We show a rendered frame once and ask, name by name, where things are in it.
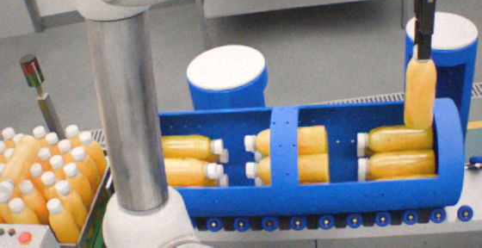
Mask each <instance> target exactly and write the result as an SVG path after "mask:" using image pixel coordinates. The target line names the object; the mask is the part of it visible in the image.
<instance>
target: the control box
mask: <svg viewBox="0 0 482 248"><path fill-rule="evenodd" d="M0 228H3V229H4V231H5V232H4V233H3V234H2V235H0V248H61V247H60V245H59V244H58V242H57V240H56V239H55V237H54V235H53V233H52V232H51V230H50V228H49V226H41V225H29V226H25V225H7V224H0ZM10 228H14V229H15V234H14V235H8V230H9V229H10ZM24 232H29V233H30V234H31V236H30V240H28V241H27V242H23V243H21V242H19V241H18V237H19V235H20V233H24ZM8 244H10V245H8Z"/></svg>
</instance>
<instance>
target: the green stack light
mask: <svg viewBox="0 0 482 248"><path fill-rule="evenodd" d="M42 74H43V72H42V70H41V68H40V69H39V70H38V71H37V72H36V73H35V74H33V75H28V76H27V75H24V74H23V75H24V77H25V78H26V80H27V84H28V86H29V87H36V86H39V85H41V84H42V83H43V82H44V80H45V78H44V77H43V75H42Z"/></svg>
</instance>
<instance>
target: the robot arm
mask: <svg viewBox="0 0 482 248"><path fill-rule="evenodd" d="M165 1H169V0H73V1H72V2H73V4H74V5H75V7H76V9H77V11H79V13H80V14H81V16H82V17H84V18H85V20H86V23H85V24H86V28H87V34H88V42H89V47H90V55H91V57H90V59H91V64H92V69H93V73H94V77H95V87H96V95H97V100H98V105H99V109H100V115H101V118H102V127H103V132H104V138H105V142H106V147H107V151H108V159H109V164H110V168H111V173H112V178H113V182H114V191H115V193H114V194H113V196H112V198H111V199H110V201H109V202H108V206H107V212H106V213H105V215H104V221H103V225H102V231H103V237H104V241H105V245H106V246H107V248H215V247H212V246H210V245H204V244H202V242H200V240H199V239H198V238H196V236H195V229H194V228H193V227H192V224H191V223H190V220H189V217H188V214H187V211H186V208H185V206H184V202H183V200H182V197H181V195H180V194H179V193H178V192H177V191H176V190H174V189H173V188H171V186H169V185H168V182H167V174H166V167H165V163H164V153H163V145H162V138H161V131H160V123H159V116H158V102H157V94H156V87H155V79H154V72H153V70H154V64H153V57H152V49H151V36H150V32H151V29H150V22H149V15H148V8H149V7H150V5H151V4H155V3H161V2H165ZM413 3H414V10H413V11H414V12H415V19H417V20H414V24H415V28H414V41H413V45H414V46H415V45H416V44H417V60H426V59H430V55H431V47H432V38H431V36H432V35H433V34H434V32H435V26H434V23H435V15H436V10H435V8H436V0H413Z"/></svg>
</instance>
